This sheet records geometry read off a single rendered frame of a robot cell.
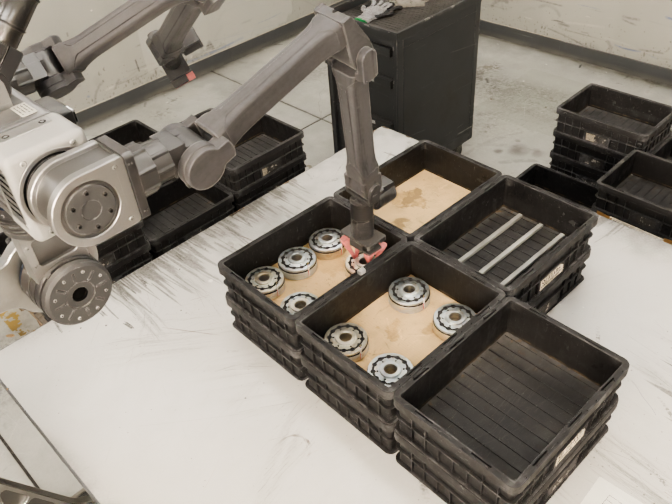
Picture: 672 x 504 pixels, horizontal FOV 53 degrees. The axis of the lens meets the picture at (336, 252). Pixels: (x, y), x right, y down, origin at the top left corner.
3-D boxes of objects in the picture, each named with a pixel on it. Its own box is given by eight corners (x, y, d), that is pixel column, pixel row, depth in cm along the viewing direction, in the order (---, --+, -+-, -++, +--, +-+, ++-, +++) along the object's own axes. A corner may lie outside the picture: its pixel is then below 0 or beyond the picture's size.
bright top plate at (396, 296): (406, 312, 162) (406, 310, 161) (380, 290, 168) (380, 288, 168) (438, 293, 166) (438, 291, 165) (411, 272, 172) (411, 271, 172)
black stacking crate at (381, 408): (390, 430, 142) (389, 396, 134) (298, 357, 159) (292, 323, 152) (503, 330, 161) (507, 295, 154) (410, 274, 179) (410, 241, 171)
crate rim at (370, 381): (389, 403, 135) (389, 395, 134) (292, 329, 153) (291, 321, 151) (508, 301, 155) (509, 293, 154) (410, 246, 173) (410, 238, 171)
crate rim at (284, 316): (292, 329, 153) (291, 321, 151) (216, 270, 171) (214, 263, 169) (410, 246, 173) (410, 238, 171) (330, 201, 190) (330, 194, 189)
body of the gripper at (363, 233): (357, 224, 175) (356, 201, 170) (386, 241, 169) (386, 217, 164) (339, 236, 172) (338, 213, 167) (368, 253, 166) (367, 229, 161)
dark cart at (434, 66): (398, 207, 338) (397, 33, 281) (335, 176, 364) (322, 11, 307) (470, 158, 369) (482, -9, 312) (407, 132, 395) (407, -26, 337)
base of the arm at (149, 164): (115, 201, 111) (93, 137, 103) (156, 179, 115) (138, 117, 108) (143, 221, 106) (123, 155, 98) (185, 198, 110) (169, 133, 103)
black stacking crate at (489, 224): (504, 329, 161) (508, 294, 154) (411, 273, 179) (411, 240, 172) (592, 250, 181) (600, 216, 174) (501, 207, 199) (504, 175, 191)
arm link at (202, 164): (328, -17, 122) (368, 2, 118) (342, 41, 134) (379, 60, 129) (144, 143, 111) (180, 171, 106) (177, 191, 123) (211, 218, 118)
